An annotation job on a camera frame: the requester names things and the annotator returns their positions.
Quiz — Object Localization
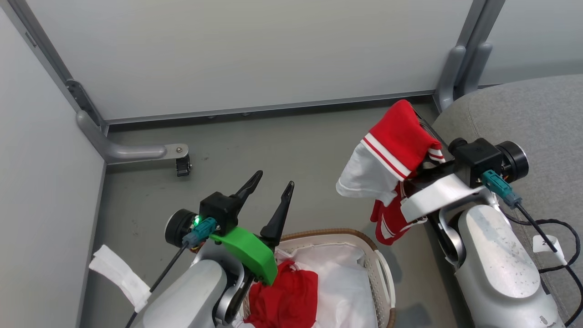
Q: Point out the right cable with teal connector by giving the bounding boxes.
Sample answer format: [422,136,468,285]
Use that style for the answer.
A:
[482,170,583,327]

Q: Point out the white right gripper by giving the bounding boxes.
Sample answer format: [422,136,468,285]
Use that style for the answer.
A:
[400,104,495,224]

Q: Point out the grey partition corner post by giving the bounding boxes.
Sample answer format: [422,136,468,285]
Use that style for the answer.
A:
[7,0,107,133]

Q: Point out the red white striped garment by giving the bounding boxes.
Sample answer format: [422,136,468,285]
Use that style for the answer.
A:
[336,99,447,246]

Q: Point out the white laundry basket brown rim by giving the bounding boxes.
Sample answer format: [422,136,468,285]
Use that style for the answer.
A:
[241,228,397,328]

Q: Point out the grey partition bottom rail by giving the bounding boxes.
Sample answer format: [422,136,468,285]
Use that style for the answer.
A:
[105,90,435,126]

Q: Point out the cable with teal connector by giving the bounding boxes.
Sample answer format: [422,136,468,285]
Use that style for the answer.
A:
[124,217,217,328]
[482,170,583,327]

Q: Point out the black post hinge bracket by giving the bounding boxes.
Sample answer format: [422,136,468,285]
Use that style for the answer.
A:
[66,80,103,128]

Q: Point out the plain red garment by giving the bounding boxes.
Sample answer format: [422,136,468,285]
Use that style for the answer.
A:
[244,260,319,328]

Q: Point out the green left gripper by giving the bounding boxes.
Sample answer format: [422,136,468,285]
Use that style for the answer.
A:
[210,170,295,287]

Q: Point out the grey partition foot leg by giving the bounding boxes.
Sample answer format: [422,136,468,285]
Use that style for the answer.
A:
[435,45,467,112]
[461,42,493,98]

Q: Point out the grey partition double post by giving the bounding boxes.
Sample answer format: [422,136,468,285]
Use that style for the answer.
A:
[455,0,506,87]

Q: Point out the grey fabric sofa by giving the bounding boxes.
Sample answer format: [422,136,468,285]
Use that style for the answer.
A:
[430,74,583,328]

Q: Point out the white paper cable tag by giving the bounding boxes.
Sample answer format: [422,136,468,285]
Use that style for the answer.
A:
[532,235,560,254]

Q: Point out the left cable with teal connector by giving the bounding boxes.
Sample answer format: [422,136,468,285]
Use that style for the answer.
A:
[124,217,217,328]

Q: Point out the white tape flag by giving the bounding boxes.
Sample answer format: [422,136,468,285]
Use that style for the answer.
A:
[89,245,152,313]

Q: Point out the white basket liner cloth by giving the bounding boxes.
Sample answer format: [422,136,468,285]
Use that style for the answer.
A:
[237,242,379,328]

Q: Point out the grey partition foot bar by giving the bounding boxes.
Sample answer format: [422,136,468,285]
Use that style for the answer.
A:
[76,111,189,165]

